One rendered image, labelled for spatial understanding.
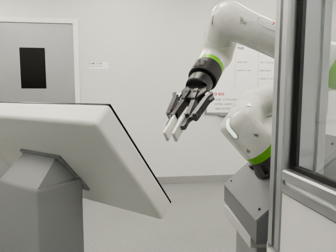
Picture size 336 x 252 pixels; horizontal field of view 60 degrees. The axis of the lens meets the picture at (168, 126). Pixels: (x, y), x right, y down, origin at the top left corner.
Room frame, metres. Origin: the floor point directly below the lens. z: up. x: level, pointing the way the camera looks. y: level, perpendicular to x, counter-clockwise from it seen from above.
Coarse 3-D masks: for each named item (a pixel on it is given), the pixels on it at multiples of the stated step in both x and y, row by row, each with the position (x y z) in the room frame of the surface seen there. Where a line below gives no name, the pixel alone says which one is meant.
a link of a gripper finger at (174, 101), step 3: (174, 93) 0.87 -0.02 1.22; (174, 96) 0.86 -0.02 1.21; (171, 99) 0.85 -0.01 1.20; (174, 99) 0.85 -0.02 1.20; (177, 99) 0.86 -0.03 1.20; (171, 102) 0.84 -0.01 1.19; (174, 102) 0.84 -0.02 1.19; (177, 102) 0.86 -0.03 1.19; (171, 105) 0.83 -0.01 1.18; (174, 105) 0.84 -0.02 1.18; (168, 108) 0.82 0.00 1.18; (171, 108) 0.82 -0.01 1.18; (168, 111) 0.81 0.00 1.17; (171, 111) 0.83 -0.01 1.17; (168, 114) 0.81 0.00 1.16
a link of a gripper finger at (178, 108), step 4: (188, 88) 0.85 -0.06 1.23; (184, 92) 0.85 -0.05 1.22; (188, 92) 0.84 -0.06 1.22; (184, 96) 0.83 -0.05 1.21; (180, 100) 0.83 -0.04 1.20; (184, 100) 0.83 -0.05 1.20; (180, 104) 0.82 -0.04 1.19; (184, 104) 0.83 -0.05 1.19; (188, 104) 0.85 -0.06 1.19; (176, 108) 0.81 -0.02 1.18; (180, 108) 0.82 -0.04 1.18; (184, 108) 0.83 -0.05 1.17; (172, 112) 0.80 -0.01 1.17; (176, 112) 0.80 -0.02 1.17; (180, 112) 0.82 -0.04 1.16; (176, 116) 0.81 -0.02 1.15
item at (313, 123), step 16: (304, 0) 0.46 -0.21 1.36; (320, 0) 0.43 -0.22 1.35; (304, 16) 0.46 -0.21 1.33; (320, 16) 0.43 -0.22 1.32; (304, 32) 0.46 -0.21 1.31; (320, 32) 0.42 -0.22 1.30; (304, 48) 0.46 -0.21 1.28; (320, 48) 0.42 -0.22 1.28; (304, 64) 0.45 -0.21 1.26; (320, 64) 0.42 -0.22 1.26; (304, 80) 0.45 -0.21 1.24; (320, 80) 0.42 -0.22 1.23; (304, 96) 0.45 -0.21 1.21; (320, 96) 0.42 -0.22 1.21; (304, 112) 0.45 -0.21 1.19; (320, 112) 0.41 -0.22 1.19; (304, 128) 0.45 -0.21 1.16; (320, 128) 0.41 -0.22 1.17; (304, 144) 0.45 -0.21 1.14; (320, 144) 0.41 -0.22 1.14; (304, 160) 0.44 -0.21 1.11; (320, 160) 0.41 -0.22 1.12
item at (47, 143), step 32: (0, 128) 0.67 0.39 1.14; (32, 128) 0.59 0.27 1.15; (64, 128) 0.52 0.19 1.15; (96, 128) 0.48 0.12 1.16; (32, 160) 0.66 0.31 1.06; (64, 160) 0.64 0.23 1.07; (96, 160) 0.56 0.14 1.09; (128, 160) 0.54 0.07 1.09; (96, 192) 0.69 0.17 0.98; (128, 192) 0.61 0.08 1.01; (160, 192) 0.63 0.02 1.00
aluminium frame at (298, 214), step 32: (288, 0) 0.48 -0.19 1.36; (288, 32) 0.47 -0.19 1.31; (288, 64) 0.47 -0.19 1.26; (288, 96) 0.47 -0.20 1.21; (288, 128) 0.47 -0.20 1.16; (288, 160) 0.48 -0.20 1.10; (288, 192) 0.45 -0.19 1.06; (320, 192) 0.38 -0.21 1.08; (288, 224) 0.45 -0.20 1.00; (320, 224) 0.38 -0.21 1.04
